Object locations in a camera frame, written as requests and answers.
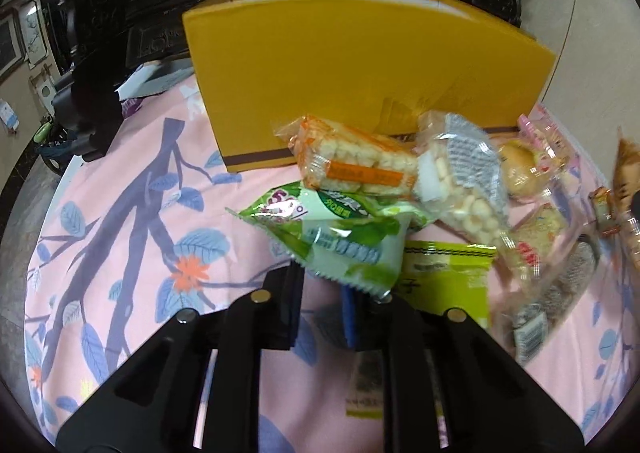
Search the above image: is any pink cracker packet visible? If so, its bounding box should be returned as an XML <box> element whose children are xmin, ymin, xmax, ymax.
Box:
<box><xmin>517</xmin><ymin>114</ymin><xmax>583</xmax><ymax>184</ymax></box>

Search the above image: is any small framed picture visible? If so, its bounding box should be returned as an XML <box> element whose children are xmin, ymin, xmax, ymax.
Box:
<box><xmin>32</xmin><ymin>68</ymin><xmax>56</xmax><ymax>109</ymax></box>

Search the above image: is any yellow cardboard box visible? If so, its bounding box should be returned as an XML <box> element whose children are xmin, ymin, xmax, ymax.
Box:
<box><xmin>181</xmin><ymin>0</ymin><xmax>558</xmax><ymax>175</ymax></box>

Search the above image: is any framed picture white mat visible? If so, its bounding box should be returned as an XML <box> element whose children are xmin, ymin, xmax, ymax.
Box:
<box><xmin>19</xmin><ymin>0</ymin><xmax>48</xmax><ymax>69</ymax></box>

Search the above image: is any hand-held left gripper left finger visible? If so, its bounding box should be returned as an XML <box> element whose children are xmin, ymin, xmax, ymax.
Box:
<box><xmin>57</xmin><ymin>263</ymin><xmax>306</xmax><ymax>453</ymax></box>

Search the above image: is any orange striped rice cracker packet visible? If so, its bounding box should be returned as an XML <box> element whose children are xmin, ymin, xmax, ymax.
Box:
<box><xmin>272</xmin><ymin>114</ymin><xmax>423</xmax><ymax>198</ymax></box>

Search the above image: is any yellow green snack packet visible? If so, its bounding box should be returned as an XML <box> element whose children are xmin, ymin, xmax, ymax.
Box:
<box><xmin>345</xmin><ymin>240</ymin><xmax>497</xmax><ymax>416</ymax></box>

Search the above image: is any white wall device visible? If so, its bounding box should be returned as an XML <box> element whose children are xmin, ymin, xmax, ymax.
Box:
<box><xmin>0</xmin><ymin>100</ymin><xmax>21</xmax><ymax>134</ymax></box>

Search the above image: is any small red yellow candy packet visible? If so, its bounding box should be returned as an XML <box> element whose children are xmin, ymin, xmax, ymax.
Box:
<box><xmin>590</xmin><ymin>187</ymin><xmax>620</xmax><ymax>238</ymax></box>

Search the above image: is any small bread packet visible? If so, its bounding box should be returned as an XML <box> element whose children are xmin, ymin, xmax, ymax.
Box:
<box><xmin>497</xmin><ymin>138</ymin><xmax>551</xmax><ymax>204</ymax></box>

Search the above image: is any brown pastry packet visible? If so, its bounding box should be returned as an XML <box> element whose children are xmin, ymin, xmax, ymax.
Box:
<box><xmin>614</xmin><ymin>137</ymin><xmax>640</xmax><ymax>199</ymax></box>

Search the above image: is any clear bag of white puffs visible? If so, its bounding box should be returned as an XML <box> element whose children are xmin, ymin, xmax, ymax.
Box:
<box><xmin>412</xmin><ymin>110</ymin><xmax>511</xmax><ymax>249</ymax></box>

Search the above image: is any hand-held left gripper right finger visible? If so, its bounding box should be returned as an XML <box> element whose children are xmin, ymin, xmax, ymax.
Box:
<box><xmin>340</xmin><ymin>285</ymin><xmax>583</xmax><ymax>453</ymax></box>

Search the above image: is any white paper sheet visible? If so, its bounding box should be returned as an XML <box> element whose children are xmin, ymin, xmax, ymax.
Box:
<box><xmin>115</xmin><ymin>60</ymin><xmax>193</xmax><ymax>101</ymax></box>

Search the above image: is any clear packet with barcode label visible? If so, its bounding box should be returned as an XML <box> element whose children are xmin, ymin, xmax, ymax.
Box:
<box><xmin>492</xmin><ymin>233</ymin><xmax>601</xmax><ymax>366</ymax></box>

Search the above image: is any green white snack packet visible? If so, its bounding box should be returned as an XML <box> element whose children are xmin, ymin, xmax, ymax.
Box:
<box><xmin>225</xmin><ymin>183</ymin><xmax>438</xmax><ymax>301</ymax></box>

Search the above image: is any sesame bar packet red label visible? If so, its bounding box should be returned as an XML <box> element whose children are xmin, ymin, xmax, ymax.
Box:
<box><xmin>500</xmin><ymin>203</ymin><xmax>571</xmax><ymax>279</ymax></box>

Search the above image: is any large framed picture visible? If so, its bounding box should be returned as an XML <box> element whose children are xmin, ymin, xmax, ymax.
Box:
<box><xmin>0</xmin><ymin>13</ymin><xmax>26</xmax><ymax>79</ymax></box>

